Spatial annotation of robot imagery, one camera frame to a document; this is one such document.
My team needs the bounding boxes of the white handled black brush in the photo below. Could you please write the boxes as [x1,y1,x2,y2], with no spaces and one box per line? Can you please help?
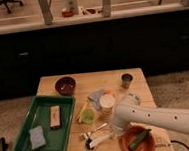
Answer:
[85,133,114,150]

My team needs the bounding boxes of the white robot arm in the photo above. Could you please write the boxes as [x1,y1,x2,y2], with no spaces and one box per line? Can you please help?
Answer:
[110,93,189,135]

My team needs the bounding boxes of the white paper cup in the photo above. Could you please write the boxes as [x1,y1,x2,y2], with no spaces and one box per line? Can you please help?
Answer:
[99,94,116,113]

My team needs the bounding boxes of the metal cup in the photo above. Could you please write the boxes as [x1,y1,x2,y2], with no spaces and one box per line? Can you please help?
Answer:
[121,73,133,89]

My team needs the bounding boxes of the grey cloth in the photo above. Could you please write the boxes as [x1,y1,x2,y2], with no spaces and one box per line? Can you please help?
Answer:
[88,89,105,110]

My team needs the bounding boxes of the yellow stick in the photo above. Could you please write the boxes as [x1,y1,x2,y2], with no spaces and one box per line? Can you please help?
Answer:
[76,102,88,124]

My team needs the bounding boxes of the dark red bowl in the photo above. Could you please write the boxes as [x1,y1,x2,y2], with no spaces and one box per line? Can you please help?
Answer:
[55,76,76,96]

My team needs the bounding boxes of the wooden block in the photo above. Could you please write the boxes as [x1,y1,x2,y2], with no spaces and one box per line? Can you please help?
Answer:
[49,106,61,129]

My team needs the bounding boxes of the green plastic tray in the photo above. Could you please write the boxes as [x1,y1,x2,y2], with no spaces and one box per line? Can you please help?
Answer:
[12,95,75,151]

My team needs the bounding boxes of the red object on shelf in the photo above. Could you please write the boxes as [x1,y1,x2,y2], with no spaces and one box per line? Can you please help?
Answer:
[61,9,74,18]

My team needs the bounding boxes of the green cucumber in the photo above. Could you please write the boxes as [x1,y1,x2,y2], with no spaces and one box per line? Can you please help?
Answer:
[129,129,151,151]

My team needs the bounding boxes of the grey blue sponge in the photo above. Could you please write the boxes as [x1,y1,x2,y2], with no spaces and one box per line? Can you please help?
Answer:
[29,125,46,150]

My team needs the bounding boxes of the orange clay bowl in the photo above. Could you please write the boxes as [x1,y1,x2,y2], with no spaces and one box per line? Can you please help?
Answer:
[120,126,155,151]

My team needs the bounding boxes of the black office chair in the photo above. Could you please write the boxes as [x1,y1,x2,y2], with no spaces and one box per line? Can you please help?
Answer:
[0,0,24,14]

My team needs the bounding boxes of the black floor cable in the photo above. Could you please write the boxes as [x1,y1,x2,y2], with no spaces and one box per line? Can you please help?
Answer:
[170,138,189,151]

